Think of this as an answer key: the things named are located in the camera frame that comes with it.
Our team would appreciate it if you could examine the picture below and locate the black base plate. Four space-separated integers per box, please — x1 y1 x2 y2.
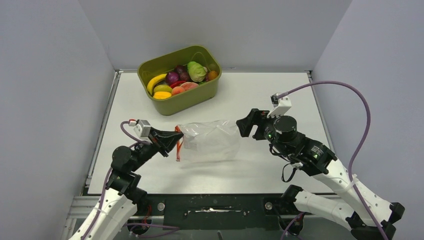
127 193 299 233

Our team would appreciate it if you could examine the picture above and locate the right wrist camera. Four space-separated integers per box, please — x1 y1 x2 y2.
267 92 292 119

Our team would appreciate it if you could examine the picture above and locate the orange peach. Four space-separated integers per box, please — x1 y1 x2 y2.
171 86 186 96

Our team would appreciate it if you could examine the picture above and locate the purple red onion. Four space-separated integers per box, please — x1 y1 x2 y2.
165 71 180 86

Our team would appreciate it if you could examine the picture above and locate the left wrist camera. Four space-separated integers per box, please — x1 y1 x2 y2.
133 119 152 139

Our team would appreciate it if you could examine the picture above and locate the red chili pepper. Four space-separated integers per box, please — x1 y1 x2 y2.
170 80 186 89

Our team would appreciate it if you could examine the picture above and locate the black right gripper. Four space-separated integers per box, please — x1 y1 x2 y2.
236 108 290 157

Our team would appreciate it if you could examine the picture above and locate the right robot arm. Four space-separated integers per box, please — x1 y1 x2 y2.
236 108 405 240

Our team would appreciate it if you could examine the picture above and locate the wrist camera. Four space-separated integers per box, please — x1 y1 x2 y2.
133 119 152 139
267 92 292 119

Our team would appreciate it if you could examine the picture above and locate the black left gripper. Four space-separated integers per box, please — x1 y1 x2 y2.
130 126 184 172

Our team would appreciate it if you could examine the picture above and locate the clear zip top bag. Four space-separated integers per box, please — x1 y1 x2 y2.
175 119 241 163

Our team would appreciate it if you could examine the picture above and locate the green yellow mango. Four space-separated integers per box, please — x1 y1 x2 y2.
153 84 173 94

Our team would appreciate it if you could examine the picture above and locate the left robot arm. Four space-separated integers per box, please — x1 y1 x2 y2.
71 128 184 240

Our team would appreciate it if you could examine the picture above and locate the pink peach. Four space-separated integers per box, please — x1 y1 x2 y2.
180 82 199 91

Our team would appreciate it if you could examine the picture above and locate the green cabbage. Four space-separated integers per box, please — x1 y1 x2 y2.
187 61 208 83

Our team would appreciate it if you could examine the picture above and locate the small orange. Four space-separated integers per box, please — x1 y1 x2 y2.
206 70 219 82

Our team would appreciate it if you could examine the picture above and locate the yellow banana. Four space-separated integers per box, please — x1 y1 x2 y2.
146 73 167 96

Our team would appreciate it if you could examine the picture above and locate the green plastic bin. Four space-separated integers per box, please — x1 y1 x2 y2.
137 45 222 116

